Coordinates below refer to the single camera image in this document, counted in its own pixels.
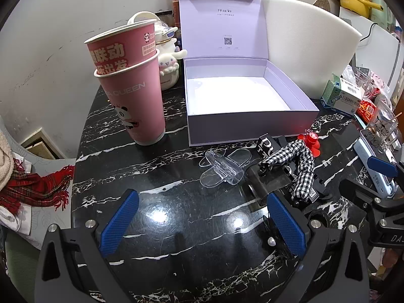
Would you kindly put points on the red packet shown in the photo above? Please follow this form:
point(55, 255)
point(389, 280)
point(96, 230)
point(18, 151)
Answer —
point(366, 109)

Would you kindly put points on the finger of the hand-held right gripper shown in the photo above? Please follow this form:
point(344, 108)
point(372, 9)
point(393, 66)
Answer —
point(375, 198)
point(382, 165)

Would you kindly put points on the white plush dog figure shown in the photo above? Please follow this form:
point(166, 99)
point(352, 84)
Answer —
point(169, 69)

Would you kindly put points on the black ribbon with white print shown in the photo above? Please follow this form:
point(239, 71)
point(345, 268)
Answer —
point(266, 146)

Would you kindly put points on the red tartan scarf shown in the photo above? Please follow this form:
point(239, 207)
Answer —
point(34, 186)

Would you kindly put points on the mint green kettle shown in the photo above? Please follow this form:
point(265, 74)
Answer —
point(380, 9)

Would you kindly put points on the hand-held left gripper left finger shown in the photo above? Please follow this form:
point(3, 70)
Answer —
point(121, 224)

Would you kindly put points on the lilac gift box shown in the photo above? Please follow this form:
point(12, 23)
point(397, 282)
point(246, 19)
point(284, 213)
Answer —
point(233, 101)

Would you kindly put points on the clear plastic bag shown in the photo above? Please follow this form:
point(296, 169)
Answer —
point(359, 75)

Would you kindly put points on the brown bottle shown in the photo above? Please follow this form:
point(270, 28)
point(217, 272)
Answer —
point(175, 3)

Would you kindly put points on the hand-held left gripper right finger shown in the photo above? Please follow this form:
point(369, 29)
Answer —
point(285, 227)

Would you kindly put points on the cream knit cloth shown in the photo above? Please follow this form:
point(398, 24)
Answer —
point(5, 161)

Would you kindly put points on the red flower hair clip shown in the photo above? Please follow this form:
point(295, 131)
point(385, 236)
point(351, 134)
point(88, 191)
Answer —
point(312, 143)

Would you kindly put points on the blue white medicine box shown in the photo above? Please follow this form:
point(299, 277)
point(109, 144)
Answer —
point(345, 99)

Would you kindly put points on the white foam block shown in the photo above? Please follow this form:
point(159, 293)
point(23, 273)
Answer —
point(309, 44)

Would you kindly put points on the glass cup with cat print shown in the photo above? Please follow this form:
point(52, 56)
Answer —
point(383, 129)

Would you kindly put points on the smoky clear square case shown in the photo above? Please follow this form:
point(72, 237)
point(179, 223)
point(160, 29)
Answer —
point(268, 183)

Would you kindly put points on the pale blue smartphone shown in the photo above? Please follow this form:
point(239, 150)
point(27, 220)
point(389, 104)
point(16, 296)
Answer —
point(369, 151)

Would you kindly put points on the wooden frame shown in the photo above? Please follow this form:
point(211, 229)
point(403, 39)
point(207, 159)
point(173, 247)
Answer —
point(41, 145)

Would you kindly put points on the pink paper cup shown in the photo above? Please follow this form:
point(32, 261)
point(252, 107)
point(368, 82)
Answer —
point(120, 47)
point(135, 101)

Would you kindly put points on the clear plastic hair clip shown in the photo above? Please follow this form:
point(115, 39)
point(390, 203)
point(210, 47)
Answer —
point(224, 167)

